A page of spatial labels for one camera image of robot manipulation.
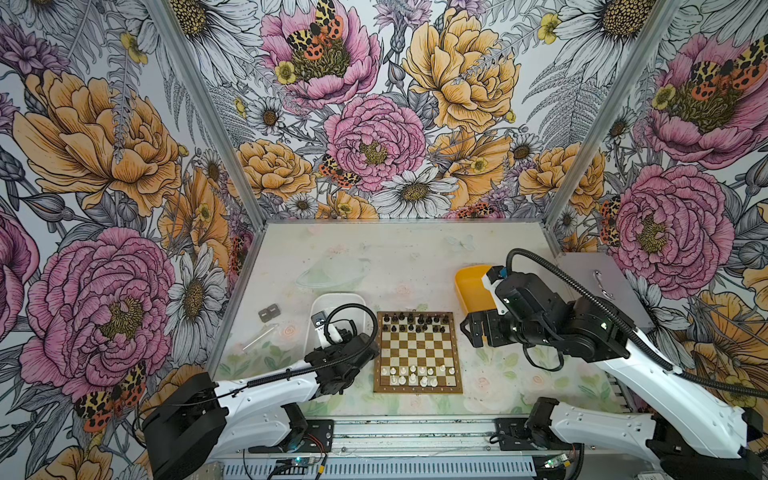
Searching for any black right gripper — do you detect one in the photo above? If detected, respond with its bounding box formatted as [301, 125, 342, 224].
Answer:
[460, 309, 558, 348]

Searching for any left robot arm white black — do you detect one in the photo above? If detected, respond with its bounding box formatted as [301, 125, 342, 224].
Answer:
[141, 333, 379, 479]

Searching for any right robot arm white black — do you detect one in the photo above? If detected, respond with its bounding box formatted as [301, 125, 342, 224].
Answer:
[454, 265, 763, 479]

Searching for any wooden chess board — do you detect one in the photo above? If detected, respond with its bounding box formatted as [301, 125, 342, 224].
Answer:
[373, 311, 463, 395]

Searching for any yellow plastic tray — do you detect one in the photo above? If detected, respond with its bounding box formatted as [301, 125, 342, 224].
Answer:
[454, 265, 496, 315]

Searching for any white plastic tray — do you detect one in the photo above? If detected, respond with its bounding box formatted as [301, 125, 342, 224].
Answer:
[307, 293, 371, 354]

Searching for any clear plastic tube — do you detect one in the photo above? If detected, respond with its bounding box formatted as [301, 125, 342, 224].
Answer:
[241, 325, 276, 352]

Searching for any grey metal box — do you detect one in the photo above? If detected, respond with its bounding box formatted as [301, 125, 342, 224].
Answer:
[557, 253, 653, 344]

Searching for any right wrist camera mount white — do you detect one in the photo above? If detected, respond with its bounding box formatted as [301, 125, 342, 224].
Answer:
[482, 265, 512, 316]

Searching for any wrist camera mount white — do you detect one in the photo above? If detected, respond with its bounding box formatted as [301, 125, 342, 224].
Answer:
[311, 311, 358, 348]
[482, 265, 512, 316]

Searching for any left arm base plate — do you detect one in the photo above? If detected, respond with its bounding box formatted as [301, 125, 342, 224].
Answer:
[248, 419, 335, 454]

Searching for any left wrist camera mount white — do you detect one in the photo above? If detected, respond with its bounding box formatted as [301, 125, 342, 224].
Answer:
[311, 311, 358, 348]

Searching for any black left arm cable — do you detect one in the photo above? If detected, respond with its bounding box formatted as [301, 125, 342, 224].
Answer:
[134, 302, 380, 433]

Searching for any small grey bracket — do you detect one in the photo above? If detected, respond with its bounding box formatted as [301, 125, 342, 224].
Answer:
[258, 304, 281, 323]

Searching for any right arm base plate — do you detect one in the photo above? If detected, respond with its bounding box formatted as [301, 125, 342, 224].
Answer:
[490, 417, 577, 451]

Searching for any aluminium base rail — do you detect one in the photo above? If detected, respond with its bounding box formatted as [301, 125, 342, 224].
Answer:
[157, 412, 667, 460]

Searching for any aluminium corner post right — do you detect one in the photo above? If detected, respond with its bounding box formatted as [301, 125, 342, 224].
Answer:
[543, 0, 681, 229]

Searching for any aluminium corner post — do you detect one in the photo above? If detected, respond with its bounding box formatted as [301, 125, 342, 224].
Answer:
[543, 0, 681, 229]
[147, 1, 267, 234]

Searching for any aluminium corner post left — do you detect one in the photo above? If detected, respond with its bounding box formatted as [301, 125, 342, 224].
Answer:
[147, 1, 267, 234]

